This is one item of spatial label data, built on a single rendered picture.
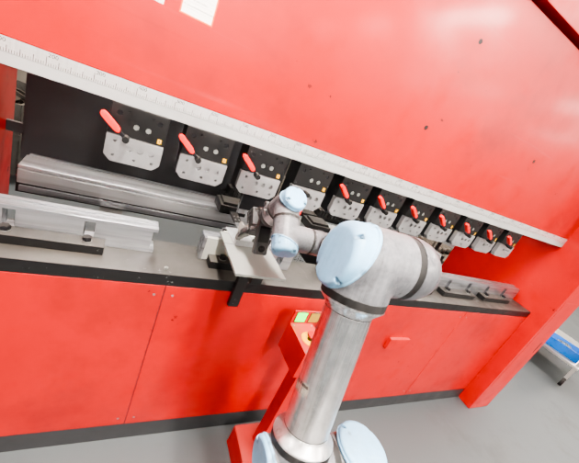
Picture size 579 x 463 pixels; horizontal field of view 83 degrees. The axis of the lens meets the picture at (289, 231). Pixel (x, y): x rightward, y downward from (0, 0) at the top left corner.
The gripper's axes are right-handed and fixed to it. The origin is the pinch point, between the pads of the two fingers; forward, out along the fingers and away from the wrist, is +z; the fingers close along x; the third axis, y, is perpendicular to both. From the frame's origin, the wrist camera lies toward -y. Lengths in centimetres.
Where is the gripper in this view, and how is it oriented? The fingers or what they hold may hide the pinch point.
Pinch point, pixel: (245, 241)
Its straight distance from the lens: 119.8
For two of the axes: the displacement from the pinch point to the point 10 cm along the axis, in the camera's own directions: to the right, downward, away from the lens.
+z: -5.2, 3.2, 8.0
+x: -8.6, -1.7, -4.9
